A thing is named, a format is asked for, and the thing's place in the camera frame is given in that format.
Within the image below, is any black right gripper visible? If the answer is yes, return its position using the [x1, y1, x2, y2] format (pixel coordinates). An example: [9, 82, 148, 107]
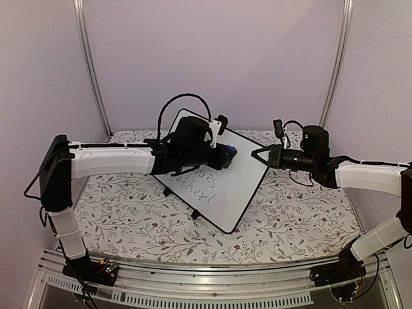
[250, 146, 315, 174]

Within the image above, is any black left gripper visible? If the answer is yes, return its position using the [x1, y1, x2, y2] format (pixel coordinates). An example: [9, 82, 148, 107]
[183, 145, 234, 172]

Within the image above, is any blue whiteboard eraser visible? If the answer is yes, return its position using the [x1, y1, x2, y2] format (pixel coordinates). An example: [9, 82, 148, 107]
[225, 145, 238, 162]

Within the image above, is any small black-framed whiteboard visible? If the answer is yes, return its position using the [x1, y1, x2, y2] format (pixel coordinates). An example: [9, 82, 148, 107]
[154, 128, 268, 234]

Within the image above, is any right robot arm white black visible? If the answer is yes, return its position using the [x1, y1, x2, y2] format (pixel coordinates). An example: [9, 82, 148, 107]
[252, 122, 411, 281]

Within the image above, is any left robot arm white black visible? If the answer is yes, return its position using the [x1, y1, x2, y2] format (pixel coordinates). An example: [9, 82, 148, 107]
[23, 117, 237, 279]

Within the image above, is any black left whiteboard foot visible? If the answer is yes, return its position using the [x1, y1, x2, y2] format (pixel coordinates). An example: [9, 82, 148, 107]
[163, 188, 173, 197]

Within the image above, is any black whiteboard foot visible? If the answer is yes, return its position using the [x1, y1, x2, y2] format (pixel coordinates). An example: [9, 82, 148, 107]
[191, 211, 200, 220]
[163, 188, 173, 197]

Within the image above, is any black right whiteboard foot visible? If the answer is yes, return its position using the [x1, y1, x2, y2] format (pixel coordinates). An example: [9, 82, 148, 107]
[191, 211, 200, 220]

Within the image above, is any floral patterned table mat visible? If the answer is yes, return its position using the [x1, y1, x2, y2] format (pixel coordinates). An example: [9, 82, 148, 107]
[61, 129, 363, 265]

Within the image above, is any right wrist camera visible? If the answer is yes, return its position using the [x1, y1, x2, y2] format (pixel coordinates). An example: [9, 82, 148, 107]
[273, 119, 286, 145]

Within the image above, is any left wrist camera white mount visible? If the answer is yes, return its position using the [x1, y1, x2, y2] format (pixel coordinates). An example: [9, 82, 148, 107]
[204, 115, 229, 148]

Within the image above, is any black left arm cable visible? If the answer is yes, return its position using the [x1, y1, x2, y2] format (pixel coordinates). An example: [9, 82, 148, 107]
[156, 93, 213, 139]

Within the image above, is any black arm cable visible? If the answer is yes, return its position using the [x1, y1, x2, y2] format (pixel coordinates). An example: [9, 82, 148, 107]
[334, 156, 411, 168]
[156, 93, 213, 139]

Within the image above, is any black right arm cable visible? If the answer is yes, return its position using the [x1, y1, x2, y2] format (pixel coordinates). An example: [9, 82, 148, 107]
[334, 156, 411, 168]

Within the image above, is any aluminium front rail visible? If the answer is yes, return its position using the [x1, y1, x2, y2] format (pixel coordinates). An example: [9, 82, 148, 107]
[27, 249, 406, 308]

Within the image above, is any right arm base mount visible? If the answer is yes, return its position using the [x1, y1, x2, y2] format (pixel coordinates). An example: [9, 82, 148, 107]
[309, 247, 366, 303]

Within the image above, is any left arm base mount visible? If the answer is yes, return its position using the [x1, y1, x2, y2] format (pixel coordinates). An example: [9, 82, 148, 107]
[62, 252, 119, 286]

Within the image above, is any right aluminium frame post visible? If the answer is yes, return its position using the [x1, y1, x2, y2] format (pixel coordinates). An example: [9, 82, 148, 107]
[319, 0, 354, 128]

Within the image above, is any aluminium frame post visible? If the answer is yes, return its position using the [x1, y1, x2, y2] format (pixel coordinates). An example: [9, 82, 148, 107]
[73, 0, 112, 137]
[319, 0, 354, 128]

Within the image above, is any left aluminium frame post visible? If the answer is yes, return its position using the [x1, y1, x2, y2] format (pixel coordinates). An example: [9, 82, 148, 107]
[73, 0, 112, 137]

